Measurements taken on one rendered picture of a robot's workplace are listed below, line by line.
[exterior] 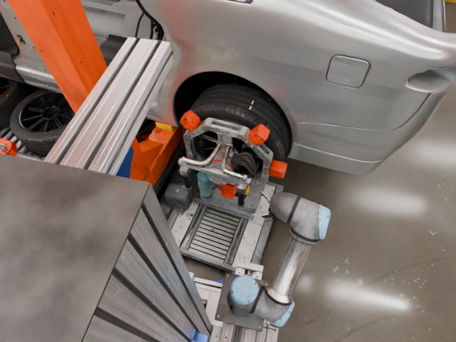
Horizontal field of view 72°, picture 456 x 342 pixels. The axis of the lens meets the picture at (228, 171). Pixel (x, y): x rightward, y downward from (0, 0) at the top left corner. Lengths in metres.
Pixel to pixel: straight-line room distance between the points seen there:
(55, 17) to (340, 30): 1.07
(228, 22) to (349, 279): 1.94
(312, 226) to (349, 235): 1.54
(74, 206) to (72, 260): 0.07
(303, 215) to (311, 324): 1.37
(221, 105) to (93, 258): 1.42
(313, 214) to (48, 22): 1.14
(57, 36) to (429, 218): 2.83
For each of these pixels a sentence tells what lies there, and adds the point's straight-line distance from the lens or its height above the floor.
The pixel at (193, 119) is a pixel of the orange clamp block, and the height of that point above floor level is 1.10.
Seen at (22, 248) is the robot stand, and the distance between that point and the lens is 0.47.
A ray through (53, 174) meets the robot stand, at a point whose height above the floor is 2.03.
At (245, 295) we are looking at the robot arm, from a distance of 1.38.
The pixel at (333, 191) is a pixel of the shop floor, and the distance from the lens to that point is 2.90.
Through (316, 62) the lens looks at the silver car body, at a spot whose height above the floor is 1.48.
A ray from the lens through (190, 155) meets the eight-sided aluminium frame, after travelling 2.03.
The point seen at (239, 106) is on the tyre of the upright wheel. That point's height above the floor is 1.17.
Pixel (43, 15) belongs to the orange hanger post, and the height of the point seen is 1.83.
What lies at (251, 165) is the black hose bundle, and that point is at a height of 1.01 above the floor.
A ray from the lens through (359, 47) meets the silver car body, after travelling 1.50.
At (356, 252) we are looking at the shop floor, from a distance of 2.71.
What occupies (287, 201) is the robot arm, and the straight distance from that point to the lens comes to 1.22.
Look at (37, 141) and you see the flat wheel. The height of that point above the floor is 0.49.
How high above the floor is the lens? 2.39
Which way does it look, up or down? 56 degrees down
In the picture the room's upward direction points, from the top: 2 degrees counter-clockwise
